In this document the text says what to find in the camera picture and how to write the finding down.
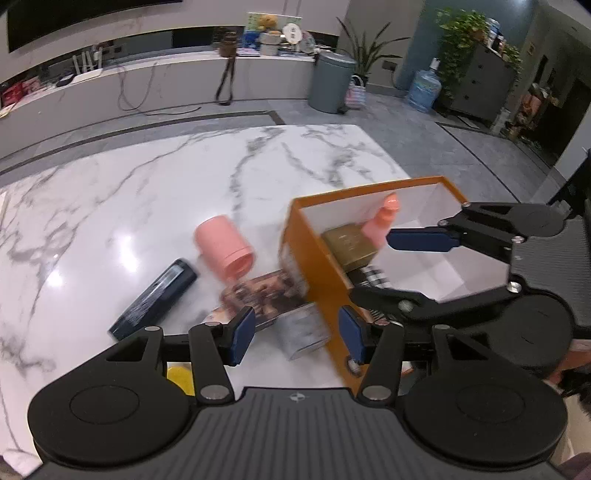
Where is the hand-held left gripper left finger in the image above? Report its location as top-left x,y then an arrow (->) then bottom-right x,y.
92,306 -> 256,407

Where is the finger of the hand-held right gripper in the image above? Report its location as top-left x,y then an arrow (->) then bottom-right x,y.
349,281 -> 523,325
387,201 -> 526,265

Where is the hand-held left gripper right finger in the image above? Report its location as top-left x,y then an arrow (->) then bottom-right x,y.
338,306 -> 499,407

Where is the black plaid pouch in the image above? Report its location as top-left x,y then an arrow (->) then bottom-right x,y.
348,263 -> 393,324

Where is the dark printed card box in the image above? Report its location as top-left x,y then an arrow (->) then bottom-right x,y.
221,270 -> 309,333

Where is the clear plastic box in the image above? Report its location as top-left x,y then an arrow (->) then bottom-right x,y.
276,305 -> 332,361

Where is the gold box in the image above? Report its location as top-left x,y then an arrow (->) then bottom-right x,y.
321,222 -> 379,273

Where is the yellow tape measure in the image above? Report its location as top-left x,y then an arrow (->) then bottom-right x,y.
166,362 -> 194,397

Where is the orange cardboard box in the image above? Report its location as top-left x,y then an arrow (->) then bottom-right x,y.
281,176 -> 471,389

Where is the pink plastic cup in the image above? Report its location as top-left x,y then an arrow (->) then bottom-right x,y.
194,215 -> 254,282

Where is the black tube bottle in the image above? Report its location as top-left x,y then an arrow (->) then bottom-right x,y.
108,258 -> 198,343

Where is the blue water jug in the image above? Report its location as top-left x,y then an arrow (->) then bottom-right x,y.
406,58 -> 441,114

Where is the pastel woven basket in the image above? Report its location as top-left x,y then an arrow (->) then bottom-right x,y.
345,75 -> 367,110

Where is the cluttered shelf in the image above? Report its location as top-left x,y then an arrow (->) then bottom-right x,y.
517,80 -> 559,130

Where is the grey cabinet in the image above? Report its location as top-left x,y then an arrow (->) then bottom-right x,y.
450,44 -> 518,121

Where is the beige cloth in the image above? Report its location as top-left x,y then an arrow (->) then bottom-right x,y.
551,369 -> 591,469

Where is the grey trash bin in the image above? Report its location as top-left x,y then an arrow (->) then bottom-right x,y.
308,50 -> 357,114

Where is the tall potted plant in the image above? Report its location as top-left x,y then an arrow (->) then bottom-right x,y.
336,16 -> 411,86

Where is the leafy plant on cabinet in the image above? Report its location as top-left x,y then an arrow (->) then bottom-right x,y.
434,7 -> 522,100

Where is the white ceramic pot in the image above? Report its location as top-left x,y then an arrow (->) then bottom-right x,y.
260,31 -> 282,57

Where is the teddy bear photo print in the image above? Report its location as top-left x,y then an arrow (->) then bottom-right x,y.
247,12 -> 303,49

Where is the grey marble TV console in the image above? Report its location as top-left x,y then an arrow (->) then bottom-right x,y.
0,46 -> 324,139

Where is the white router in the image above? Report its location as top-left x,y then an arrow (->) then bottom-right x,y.
69,44 -> 105,79

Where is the black television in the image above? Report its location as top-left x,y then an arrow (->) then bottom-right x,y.
7,0 -> 183,52

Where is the black cable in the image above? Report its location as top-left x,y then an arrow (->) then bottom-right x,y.
117,62 -> 201,115

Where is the brown camera bag with strap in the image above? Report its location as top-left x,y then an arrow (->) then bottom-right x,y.
215,27 -> 241,107

